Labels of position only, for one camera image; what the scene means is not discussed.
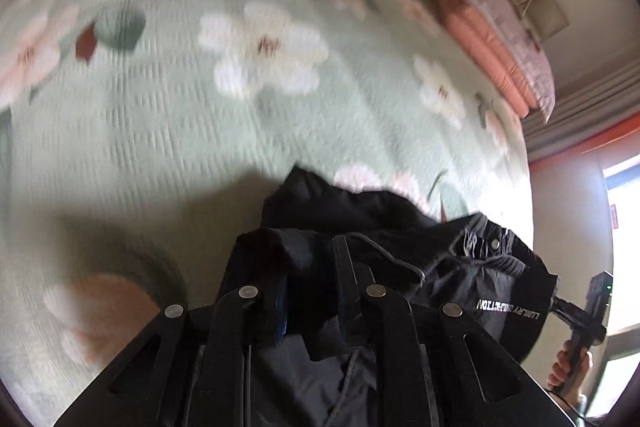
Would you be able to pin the black hooded jacket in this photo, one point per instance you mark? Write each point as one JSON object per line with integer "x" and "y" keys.
{"x": 355, "y": 309}

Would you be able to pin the green floral quilted bedspread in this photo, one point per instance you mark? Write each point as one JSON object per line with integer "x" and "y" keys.
{"x": 139, "y": 139}

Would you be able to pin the orange and white curtain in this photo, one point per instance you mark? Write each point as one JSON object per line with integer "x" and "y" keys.
{"x": 599, "y": 113}

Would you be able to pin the person's right hand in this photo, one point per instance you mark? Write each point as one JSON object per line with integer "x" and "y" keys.
{"x": 561, "y": 367}

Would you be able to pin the salmon pink folded blanket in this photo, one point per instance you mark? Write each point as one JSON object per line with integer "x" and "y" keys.
{"x": 466, "y": 24}

